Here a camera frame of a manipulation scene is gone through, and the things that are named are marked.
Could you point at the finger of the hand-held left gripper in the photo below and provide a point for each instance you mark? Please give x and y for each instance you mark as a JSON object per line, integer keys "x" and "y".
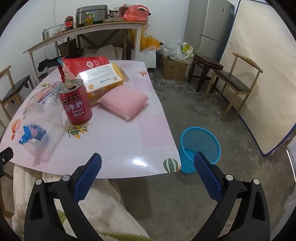
{"x": 5, "y": 156}

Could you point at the orange box with white label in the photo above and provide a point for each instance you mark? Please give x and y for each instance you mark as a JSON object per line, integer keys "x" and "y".
{"x": 101, "y": 78}

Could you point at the wooden chair with dark seat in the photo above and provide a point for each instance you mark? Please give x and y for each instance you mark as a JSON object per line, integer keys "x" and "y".
{"x": 231, "y": 78}
{"x": 16, "y": 87}

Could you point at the white wooden console table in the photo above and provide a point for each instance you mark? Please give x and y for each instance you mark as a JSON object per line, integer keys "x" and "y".
{"x": 104, "y": 26}

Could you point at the small white cabinet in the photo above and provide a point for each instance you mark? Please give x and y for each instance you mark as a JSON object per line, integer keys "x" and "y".
{"x": 149, "y": 59}

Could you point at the white plastic bag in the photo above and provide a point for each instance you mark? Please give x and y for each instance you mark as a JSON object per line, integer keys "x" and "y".
{"x": 186, "y": 52}

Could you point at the white mattress with blue trim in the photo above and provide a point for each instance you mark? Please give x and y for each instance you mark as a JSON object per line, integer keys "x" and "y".
{"x": 266, "y": 69}

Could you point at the clear plastic bags pile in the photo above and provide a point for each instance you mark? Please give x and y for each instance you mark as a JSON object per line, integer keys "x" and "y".
{"x": 168, "y": 52}

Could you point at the dark wooden stool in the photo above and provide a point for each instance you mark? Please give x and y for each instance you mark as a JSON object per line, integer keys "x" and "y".
{"x": 208, "y": 61}

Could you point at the blue plastic waste basket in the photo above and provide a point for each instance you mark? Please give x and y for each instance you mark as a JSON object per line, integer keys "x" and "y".
{"x": 201, "y": 139}

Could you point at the glass bowl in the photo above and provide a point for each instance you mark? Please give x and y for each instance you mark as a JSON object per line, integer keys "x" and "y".
{"x": 53, "y": 31}

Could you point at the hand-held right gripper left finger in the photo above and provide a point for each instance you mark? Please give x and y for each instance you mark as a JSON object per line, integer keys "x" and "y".
{"x": 87, "y": 176}

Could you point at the red lid sauce jar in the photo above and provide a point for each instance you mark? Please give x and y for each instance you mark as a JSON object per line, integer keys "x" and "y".
{"x": 69, "y": 23}

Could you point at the red snack bag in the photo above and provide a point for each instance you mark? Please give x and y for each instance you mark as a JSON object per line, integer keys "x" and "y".
{"x": 78, "y": 66}

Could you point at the brown cardboard box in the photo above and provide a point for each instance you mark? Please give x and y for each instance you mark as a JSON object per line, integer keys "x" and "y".
{"x": 67, "y": 49}

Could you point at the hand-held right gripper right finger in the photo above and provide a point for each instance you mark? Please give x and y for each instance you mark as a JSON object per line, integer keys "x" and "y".
{"x": 208, "y": 176}

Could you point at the grey rice cooker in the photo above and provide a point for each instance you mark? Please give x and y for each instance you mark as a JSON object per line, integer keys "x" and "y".
{"x": 97, "y": 14}

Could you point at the black cloth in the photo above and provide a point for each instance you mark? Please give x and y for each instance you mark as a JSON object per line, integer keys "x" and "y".
{"x": 46, "y": 63}

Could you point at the blue candy wrapper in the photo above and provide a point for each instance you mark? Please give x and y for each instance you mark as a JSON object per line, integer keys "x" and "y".
{"x": 29, "y": 134}

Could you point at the grey refrigerator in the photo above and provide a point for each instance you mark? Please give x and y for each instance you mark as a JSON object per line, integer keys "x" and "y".
{"x": 212, "y": 27}

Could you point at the red milk drink can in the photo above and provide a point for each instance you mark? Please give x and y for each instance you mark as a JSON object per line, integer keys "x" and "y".
{"x": 76, "y": 106}

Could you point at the clear plastic container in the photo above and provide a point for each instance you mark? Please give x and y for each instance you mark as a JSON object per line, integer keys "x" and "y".
{"x": 53, "y": 129}

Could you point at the orange plastic bag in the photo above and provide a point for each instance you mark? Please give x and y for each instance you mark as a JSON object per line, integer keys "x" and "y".
{"x": 148, "y": 42}

